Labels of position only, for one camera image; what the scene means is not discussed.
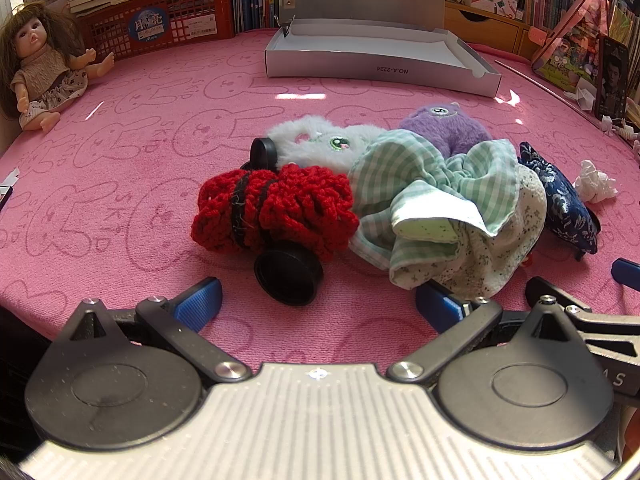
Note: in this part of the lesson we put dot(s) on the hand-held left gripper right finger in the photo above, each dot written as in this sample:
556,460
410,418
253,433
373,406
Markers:
440,305

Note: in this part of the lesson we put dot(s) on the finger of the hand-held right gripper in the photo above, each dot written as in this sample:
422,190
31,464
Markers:
627,271
545,287

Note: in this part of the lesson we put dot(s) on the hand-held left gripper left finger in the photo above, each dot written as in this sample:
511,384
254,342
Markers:
200,302

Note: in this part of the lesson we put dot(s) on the black round base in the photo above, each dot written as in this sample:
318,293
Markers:
263,152
287,277

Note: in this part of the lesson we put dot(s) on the white tissue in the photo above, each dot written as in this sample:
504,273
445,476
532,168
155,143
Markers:
595,182

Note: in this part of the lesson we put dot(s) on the green checked floral cloth pouch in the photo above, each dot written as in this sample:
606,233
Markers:
425,195

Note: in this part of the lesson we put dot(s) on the red crochet pouch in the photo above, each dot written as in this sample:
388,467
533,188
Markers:
290,205

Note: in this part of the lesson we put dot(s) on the purple one-eyed plush monster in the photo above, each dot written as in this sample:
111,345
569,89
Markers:
440,130

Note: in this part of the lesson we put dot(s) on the white fluffy plush toy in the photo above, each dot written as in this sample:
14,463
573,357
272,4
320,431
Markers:
310,145

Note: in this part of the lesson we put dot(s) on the silver cardboard box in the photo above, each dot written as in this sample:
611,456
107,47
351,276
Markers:
350,67

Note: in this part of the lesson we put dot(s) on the white paper origami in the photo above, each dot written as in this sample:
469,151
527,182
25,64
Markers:
582,96

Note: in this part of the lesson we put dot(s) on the black smartphone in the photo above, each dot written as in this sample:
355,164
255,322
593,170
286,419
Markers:
612,80

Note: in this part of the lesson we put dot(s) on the pink rabbit print blanket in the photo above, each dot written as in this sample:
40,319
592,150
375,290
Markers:
150,110

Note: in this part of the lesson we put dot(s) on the white paper card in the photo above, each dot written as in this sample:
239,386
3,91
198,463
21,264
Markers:
7,185

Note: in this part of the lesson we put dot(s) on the pink triangular picture book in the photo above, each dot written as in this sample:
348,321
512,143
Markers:
575,50

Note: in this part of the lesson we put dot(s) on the pink sticky note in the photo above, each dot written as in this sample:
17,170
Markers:
537,36

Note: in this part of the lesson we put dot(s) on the wooden drawer unit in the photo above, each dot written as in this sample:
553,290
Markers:
480,30

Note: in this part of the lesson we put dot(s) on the brown-haired baby doll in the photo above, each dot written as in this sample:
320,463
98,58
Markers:
37,67

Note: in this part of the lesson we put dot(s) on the red plastic crate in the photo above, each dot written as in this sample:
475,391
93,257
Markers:
200,15

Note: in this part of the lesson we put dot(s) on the black binder clip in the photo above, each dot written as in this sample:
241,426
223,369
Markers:
284,26

